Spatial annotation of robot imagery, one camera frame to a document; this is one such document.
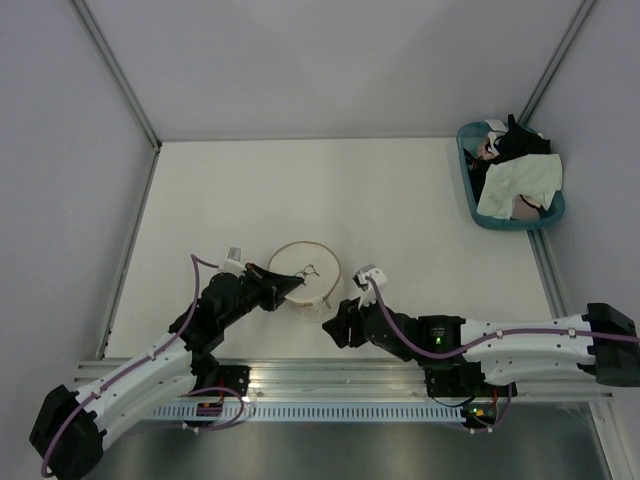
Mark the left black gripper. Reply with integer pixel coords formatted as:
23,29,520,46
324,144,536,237
220,262,304,329

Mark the round white mesh laundry bag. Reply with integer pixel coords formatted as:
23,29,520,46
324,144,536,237
267,241,345,322

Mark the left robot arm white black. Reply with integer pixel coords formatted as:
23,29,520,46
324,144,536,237
29,263,304,479

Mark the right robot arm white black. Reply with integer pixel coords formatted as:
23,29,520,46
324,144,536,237
322,300,639,396

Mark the beige garment in basket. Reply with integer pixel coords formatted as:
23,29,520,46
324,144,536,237
511,195,546,222

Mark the blue plastic basket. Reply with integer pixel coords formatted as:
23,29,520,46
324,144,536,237
456,120,565,231

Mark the pale green cloth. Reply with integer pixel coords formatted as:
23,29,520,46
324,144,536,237
477,154,563,220

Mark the black garment in basket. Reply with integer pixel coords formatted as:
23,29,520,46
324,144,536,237
463,114,551,202

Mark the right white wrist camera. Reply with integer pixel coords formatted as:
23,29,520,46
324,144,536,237
353,264,388,308

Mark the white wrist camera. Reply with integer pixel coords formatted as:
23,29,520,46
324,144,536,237
353,264,388,308
219,247,245,276

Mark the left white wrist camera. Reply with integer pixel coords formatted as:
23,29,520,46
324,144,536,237
219,247,245,276

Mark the front aluminium rail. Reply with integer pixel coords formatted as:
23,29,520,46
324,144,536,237
69,356,615,401

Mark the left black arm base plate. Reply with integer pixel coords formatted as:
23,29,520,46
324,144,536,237
194,365,251,396

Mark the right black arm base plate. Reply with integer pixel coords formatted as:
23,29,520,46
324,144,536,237
424,365,491,398

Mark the white slotted cable duct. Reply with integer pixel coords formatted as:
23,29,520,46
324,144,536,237
148,399,464,423

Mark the left aluminium frame post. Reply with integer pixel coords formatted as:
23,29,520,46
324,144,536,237
67,0,162,151

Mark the aluminium frame post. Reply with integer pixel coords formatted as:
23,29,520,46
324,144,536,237
67,0,162,151
518,0,600,125

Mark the right aluminium frame post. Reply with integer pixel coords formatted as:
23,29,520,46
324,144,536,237
518,0,600,125

